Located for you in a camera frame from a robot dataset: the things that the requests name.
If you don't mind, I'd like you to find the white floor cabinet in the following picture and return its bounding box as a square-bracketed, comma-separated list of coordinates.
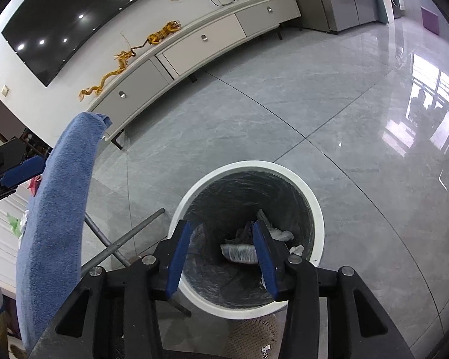
[0, 191, 34, 292]

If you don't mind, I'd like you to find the white television cabinet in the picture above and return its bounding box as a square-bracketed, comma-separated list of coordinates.
[86, 0, 300, 150]

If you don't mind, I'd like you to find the dark wrapper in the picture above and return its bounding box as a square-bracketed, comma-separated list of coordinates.
[224, 222, 255, 245]

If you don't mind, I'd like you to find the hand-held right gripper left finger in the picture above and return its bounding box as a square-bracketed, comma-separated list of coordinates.
[29, 220, 193, 359]

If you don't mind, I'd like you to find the beige slipper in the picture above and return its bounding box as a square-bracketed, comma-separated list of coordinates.
[226, 318, 290, 359]

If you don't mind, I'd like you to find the golden tiger figurine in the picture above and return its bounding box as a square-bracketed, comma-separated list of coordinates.
[135, 20, 183, 47]

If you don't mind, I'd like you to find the grey metal table leg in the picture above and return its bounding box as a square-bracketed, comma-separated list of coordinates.
[83, 211, 192, 318]
[80, 207, 165, 270]

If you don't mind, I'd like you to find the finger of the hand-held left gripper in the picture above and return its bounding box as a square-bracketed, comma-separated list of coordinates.
[0, 155, 46, 207]

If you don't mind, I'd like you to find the white green printed plastic bag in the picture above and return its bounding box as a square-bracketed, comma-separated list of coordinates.
[7, 211, 31, 248]

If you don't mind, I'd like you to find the silver wrapper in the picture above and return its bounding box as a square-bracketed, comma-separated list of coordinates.
[220, 242, 260, 265]

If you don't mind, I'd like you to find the blue fluffy blanket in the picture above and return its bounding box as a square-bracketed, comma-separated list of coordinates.
[16, 112, 113, 350]

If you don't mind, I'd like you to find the grey refrigerator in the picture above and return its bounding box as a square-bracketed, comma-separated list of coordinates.
[310, 0, 380, 34]

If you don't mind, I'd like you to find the black wall television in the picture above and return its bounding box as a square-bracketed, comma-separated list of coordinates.
[1, 0, 195, 87]

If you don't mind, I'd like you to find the purple box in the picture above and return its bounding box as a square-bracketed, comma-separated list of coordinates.
[421, 6, 440, 34]

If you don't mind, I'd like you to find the golden dragon figurine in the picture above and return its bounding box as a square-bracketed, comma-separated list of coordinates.
[78, 49, 137, 101]

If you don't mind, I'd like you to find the white round trash bin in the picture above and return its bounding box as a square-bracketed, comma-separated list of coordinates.
[167, 161, 325, 320]

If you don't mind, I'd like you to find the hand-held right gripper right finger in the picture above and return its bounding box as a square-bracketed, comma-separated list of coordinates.
[251, 219, 416, 359]

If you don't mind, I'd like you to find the dark shoe rack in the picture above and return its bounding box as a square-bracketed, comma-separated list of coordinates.
[20, 129, 55, 158]

